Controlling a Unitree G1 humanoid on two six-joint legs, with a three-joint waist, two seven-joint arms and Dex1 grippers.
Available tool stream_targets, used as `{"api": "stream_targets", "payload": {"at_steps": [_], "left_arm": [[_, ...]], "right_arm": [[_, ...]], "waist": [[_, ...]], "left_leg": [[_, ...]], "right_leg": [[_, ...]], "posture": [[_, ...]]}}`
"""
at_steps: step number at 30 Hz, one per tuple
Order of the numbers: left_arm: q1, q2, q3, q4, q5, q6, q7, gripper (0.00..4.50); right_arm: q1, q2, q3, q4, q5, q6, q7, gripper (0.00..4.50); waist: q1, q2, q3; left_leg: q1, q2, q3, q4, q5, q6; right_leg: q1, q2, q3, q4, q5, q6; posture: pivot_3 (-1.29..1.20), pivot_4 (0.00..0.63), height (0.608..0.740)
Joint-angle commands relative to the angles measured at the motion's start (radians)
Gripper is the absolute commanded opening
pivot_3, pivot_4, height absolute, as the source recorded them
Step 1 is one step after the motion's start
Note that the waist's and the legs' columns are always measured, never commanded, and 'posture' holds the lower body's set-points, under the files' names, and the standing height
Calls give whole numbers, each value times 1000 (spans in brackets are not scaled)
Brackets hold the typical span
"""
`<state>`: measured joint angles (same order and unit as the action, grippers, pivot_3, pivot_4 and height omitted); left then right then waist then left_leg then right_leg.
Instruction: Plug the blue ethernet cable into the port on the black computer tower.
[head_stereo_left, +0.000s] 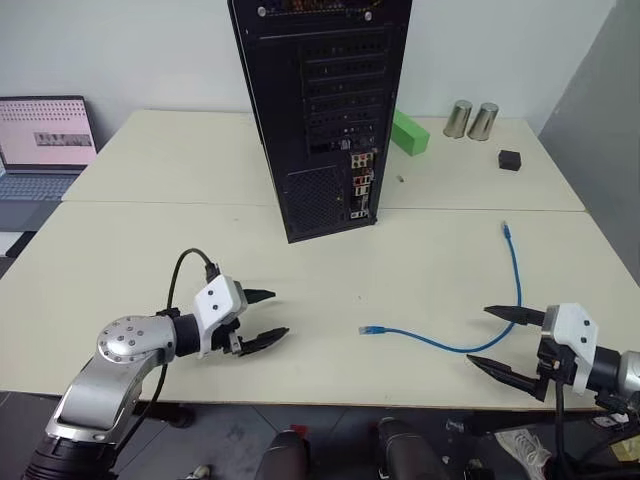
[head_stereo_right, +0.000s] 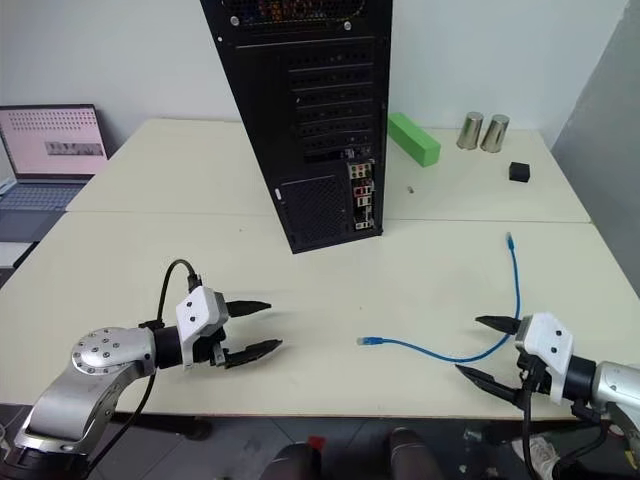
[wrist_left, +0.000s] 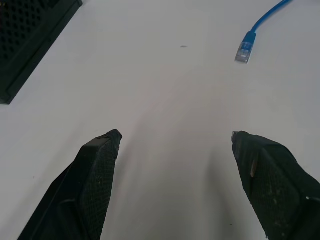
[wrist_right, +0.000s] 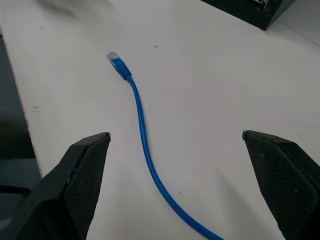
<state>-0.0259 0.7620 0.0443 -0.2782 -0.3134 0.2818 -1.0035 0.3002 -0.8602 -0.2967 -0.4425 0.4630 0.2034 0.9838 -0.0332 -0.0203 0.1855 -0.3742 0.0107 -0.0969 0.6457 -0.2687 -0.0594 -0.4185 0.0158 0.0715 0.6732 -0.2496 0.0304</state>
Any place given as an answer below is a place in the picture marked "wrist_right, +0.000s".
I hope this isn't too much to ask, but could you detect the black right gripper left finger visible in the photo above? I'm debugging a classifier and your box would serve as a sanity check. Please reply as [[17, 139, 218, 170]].
[[10, 132, 112, 240]]

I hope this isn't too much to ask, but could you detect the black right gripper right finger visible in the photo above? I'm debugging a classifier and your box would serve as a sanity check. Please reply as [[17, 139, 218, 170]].
[[241, 129, 320, 240]]

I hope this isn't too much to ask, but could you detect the black box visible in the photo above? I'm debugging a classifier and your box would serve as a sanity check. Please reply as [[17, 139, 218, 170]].
[[199, 0, 299, 32]]

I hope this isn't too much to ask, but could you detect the blue ethernet cable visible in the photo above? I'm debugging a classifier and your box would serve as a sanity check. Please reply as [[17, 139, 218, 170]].
[[106, 51, 225, 240]]

